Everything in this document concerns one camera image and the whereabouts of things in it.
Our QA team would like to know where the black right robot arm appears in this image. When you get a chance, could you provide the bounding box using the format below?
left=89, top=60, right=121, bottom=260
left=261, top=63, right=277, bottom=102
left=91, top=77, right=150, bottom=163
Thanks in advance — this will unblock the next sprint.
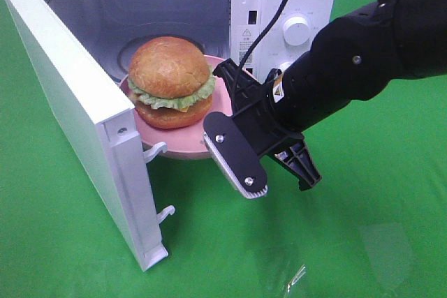
left=203, top=0, right=446, bottom=199

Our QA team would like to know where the white microwave door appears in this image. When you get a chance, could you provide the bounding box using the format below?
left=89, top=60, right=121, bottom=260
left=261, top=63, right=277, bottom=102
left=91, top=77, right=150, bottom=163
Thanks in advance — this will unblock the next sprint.
left=6, top=0, right=175, bottom=270

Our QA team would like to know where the pink plate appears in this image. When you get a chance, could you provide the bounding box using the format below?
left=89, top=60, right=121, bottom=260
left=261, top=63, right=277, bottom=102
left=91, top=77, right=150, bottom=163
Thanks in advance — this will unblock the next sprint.
left=134, top=77, right=233, bottom=160

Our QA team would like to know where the white warning label sticker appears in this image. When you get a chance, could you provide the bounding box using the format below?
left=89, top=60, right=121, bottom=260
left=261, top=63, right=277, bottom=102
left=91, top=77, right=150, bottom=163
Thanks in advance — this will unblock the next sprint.
left=236, top=25, right=258, bottom=63

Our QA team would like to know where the burger with lettuce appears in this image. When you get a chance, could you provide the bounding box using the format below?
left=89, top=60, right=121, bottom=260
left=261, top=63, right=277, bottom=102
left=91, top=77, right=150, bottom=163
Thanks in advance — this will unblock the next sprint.
left=127, top=36, right=216, bottom=129

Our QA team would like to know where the white microwave knob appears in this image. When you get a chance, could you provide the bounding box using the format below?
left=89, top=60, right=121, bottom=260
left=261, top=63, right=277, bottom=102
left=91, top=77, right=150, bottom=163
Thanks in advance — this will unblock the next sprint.
left=282, top=15, right=311, bottom=46
left=278, top=61, right=292, bottom=72

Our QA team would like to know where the glass microwave turntable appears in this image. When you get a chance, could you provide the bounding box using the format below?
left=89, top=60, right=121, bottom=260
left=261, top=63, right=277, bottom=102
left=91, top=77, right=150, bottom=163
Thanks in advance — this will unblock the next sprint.
left=112, top=33, right=207, bottom=82

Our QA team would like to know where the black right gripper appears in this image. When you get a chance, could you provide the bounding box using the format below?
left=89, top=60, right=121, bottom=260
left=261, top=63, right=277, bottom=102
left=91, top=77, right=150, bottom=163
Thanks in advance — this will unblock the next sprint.
left=203, top=59, right=305, bottom=199

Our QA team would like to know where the white lower microwave knob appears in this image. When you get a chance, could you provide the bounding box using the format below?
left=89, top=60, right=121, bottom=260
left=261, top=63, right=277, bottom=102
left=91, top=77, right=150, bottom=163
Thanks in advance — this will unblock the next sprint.
left=278, top=61, right=292, bottom=72

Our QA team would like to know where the white upper microwave knob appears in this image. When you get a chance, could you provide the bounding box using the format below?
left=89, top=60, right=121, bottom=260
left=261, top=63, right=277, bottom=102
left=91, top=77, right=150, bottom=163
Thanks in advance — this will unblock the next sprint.
left=282, top=15, right=311, bottom=46

